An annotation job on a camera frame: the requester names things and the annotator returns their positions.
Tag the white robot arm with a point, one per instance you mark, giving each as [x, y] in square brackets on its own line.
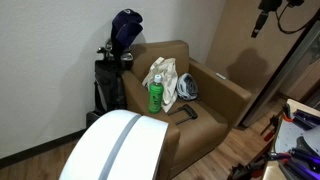
[133, 143]

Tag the green plastic bottle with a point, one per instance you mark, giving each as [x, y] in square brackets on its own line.
[155, 96]

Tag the black bar with purple light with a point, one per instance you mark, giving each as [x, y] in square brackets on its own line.
[306, 118]

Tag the silver golf club head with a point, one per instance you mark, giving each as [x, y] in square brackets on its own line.
[100, 50]
[126, 56]
[108, 45]

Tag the navy golf head cover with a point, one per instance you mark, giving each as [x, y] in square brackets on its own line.
[126, 16]
[128, 33]

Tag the red black bar clamp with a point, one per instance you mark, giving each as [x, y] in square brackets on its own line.
[246, 170]

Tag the black baseboard strip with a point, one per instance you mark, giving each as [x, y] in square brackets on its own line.
[40, 148]

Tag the grey mount plate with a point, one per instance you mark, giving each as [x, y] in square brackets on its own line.
[308, 141]

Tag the white canvas tote bag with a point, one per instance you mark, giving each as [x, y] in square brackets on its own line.
[166, 71]

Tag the small white tag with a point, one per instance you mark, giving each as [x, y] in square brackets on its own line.
[220, 76]

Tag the orange black bar clamp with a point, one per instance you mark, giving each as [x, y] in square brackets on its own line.
[276, 120]

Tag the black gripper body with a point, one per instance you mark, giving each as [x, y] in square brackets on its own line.
[262, 19]

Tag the brown leather armchair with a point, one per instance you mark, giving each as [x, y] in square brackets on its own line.
[200, 130]

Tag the grey metal door frame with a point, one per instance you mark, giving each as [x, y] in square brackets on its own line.
[283, 73]

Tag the black golf bag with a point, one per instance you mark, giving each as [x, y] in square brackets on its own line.
[108, 85]

